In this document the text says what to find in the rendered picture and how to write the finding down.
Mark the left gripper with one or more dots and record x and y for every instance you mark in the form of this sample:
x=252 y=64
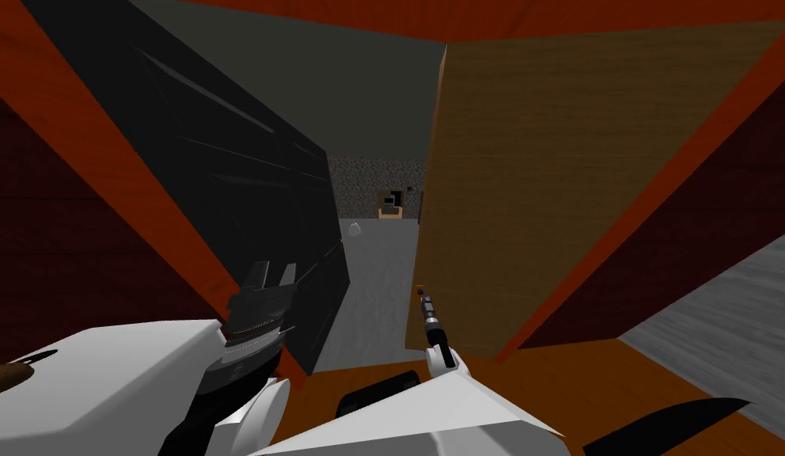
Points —
x=261 y=308

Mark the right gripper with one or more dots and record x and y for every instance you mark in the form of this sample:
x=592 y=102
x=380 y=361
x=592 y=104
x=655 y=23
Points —
x=428 y=310

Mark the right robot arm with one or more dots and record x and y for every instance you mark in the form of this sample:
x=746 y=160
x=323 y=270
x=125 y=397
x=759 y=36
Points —
x=440 y=342

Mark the brown cabinet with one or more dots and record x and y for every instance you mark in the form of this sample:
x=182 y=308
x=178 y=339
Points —
x=390 y=206

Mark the black door leaf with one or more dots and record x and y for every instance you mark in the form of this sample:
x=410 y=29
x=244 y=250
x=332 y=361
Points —
x=228 y=171

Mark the brown wooden door leaf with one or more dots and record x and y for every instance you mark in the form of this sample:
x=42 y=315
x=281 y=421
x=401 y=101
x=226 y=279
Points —
x=557 y=190

